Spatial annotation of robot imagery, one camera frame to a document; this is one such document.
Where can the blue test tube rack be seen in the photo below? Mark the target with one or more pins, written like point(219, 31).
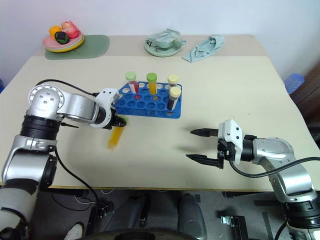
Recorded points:
point(147, 105)

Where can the orange toy fruit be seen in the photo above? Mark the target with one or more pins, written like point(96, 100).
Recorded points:
point(55, 30)

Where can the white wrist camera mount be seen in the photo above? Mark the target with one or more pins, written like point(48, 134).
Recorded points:
point(231, 132)
point(106, 96)

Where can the orange liquid tube, green cap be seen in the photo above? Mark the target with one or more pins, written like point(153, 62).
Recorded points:
point(152, 86)

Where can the metal bracket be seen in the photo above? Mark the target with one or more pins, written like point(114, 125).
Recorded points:
point(233, 222)

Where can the clear tube, cream cap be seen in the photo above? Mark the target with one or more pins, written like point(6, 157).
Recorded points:
point(172, 80)

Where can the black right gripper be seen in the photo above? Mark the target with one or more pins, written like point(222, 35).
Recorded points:
point(226, 152)

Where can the pink toy peach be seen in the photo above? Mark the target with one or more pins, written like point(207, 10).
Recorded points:
point(70, 28)

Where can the yellow liquid tube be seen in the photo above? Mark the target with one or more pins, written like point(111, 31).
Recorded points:
point(115, 137)

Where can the yellow plate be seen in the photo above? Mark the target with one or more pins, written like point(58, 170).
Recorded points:
point(72, 47)

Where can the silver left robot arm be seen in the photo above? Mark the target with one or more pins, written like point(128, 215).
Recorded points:
point(75, 107)

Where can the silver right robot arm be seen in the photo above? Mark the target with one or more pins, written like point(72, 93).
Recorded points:
point(275, 152)

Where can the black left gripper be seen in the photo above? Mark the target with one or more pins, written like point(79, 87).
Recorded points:
point(113, 121)

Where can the dark rounded shape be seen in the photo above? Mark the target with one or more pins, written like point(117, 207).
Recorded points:
point(191, 215)

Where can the black and green toy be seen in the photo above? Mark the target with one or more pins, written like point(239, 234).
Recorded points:
point(61, 37)

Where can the blue plastic stool stack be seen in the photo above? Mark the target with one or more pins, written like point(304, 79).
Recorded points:
point(295, 83)

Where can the pink plate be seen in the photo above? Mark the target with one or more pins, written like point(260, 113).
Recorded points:
point(53, 42)

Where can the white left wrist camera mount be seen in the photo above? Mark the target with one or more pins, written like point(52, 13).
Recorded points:
point(106, 96)

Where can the pale green plate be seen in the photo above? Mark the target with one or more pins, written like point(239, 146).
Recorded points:
point(162, 52)

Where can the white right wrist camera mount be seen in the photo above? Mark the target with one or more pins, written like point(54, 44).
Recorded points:
point(231, 132)

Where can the dark brown furniture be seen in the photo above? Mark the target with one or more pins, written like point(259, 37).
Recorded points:
point(311, 97)

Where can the red liquid tube, green cap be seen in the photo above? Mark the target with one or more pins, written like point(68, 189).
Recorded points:
point(133, 85)

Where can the white shoe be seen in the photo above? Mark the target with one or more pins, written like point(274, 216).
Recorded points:
point(75, 229)

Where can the dark liquid tube, cream cap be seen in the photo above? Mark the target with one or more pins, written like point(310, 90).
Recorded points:
point(173, 98)

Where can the green placemat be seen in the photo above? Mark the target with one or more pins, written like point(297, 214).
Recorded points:
point(97, 47)

